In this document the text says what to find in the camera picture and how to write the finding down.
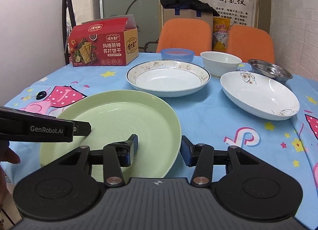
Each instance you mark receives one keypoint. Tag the floral rim white plate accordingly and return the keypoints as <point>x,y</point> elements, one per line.
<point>168,78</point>

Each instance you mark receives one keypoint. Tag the white ceramic bowl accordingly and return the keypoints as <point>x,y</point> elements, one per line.
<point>219,63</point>

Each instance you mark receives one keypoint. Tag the left orange chair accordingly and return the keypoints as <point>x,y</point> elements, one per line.
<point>186,33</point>

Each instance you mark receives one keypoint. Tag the black cloth on box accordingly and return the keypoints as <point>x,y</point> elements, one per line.
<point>195,5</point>

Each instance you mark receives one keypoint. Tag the brown cardboard box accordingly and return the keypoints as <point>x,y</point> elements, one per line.
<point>183,13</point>

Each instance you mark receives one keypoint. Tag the orange chair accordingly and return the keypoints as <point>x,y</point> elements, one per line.
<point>186,33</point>
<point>250,43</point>

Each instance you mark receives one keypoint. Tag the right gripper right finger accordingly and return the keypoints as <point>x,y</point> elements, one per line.
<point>191,153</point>

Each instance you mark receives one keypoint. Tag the right orange chair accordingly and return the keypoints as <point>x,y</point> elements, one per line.
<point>250,43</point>

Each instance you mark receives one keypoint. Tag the light green plate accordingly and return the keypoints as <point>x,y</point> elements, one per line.
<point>116,115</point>

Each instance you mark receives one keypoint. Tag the stainless steel bowl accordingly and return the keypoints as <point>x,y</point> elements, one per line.
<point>270,70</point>

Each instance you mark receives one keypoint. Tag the white wall poster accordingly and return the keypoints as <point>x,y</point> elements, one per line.
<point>241,12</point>

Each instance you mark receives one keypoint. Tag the white oval flower plate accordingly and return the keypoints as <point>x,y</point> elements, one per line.
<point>259,95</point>

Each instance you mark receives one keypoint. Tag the blue translucent plastic bowl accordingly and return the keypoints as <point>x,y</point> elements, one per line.
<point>177,54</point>

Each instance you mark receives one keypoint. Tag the blue cartoon tablecloth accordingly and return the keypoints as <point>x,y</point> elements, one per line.
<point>208,116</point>

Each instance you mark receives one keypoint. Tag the red cracker cardboard box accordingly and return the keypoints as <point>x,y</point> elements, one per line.
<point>110,41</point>

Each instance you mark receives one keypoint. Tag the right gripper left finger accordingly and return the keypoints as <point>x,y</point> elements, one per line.
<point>125,152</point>

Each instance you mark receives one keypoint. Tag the person left hand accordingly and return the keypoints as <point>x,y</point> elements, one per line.
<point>7,155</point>

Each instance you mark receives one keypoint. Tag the yellow snack bag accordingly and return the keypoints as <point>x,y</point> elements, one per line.
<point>220,33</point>

